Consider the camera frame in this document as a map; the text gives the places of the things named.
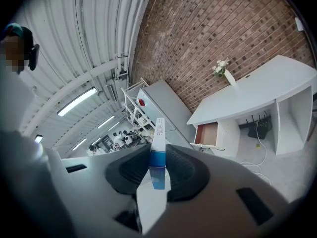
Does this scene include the teal head cap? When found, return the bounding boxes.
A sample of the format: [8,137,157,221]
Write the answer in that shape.
[3,23,34,38]

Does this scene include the white drawer with wooden inside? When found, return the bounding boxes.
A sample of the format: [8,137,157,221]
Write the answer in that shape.
[190,121,225,151]

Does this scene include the black router with antennas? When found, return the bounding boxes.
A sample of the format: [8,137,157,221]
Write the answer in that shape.
[238,110,273,140]

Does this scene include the white flower bouquet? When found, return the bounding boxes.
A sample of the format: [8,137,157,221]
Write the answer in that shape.
[211,58,231,78]

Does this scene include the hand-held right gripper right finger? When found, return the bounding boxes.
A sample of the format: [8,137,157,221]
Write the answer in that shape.
[148,143,290,238]

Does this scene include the dark ceiling heater unit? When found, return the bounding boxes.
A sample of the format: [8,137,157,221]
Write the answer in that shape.
[106,83,117,102]

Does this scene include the white curved desk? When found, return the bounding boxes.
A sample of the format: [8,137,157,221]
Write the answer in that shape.
[186,55,317,158]

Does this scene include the white vase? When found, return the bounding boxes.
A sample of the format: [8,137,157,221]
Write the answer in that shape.
[223,69,237,87]

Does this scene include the person's head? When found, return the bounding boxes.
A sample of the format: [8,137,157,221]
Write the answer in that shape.
[0,23,35,75]

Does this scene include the grey metal cabinet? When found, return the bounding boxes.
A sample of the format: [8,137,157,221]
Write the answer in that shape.
[137,80,197,150]

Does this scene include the white ceiling pipes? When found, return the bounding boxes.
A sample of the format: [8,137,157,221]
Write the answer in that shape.
[115,0,152,72]

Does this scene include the white cable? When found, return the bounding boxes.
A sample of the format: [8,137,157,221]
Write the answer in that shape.
[239,119,272,186]

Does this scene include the small white blue box item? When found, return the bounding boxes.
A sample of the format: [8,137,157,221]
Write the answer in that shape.
[135,117,172,235]

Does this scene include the white metal rack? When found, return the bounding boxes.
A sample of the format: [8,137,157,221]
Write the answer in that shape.
[120,77,155,134]

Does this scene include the person's white shirt torso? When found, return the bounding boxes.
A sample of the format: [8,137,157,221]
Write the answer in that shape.
[0,65,75,238]

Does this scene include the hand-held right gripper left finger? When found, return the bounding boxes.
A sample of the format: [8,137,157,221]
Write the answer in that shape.
[46,143,152,238]

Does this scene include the black head-worn camera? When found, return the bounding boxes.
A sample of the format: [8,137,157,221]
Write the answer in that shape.
[28,43,41,71]

